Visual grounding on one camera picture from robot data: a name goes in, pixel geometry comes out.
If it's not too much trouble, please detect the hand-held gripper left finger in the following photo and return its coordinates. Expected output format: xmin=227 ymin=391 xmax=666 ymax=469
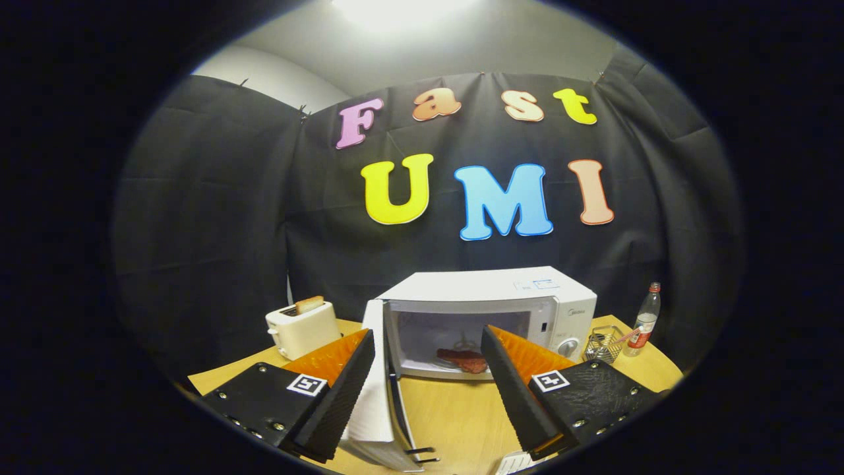
xmin=198 ymin=328 xmax=377 ymax=464

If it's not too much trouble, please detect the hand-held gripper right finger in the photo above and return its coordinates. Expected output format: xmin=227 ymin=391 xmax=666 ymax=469
xmin=480 ymin=325 xmax=667 ymax=461

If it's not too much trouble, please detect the red meat slice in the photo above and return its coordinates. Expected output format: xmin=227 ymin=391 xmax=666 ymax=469
xmin=435 ymin=348 xmax=489 ymax=375

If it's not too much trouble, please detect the white toaster oven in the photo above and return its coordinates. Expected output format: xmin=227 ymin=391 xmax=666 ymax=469
xmin=340 ymin=266 xmax=598 ymax=473

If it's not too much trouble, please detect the cream toaster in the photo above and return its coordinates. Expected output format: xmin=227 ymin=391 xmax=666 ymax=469
xmin=265 ymin=300 xmax=342 ymax=361

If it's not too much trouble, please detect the white ribbed tray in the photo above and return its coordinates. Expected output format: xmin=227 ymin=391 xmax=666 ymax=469
xmin=495 ymin=451 xmax=536 ymax=475

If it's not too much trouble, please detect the clear plastic water bottle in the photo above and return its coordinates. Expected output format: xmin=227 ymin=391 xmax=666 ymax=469
xmin=623 ymin=282 xmax=662 ymax=358

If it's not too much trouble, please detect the large ceiling light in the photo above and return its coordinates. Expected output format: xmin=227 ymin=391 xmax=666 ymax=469
xmin=330 ymin=0 xmax=482 ymax=30

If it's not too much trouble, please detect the metal wire basket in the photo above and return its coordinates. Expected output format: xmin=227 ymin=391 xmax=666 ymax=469
xmin=584 ymin=325 xmax=627 ymax=364

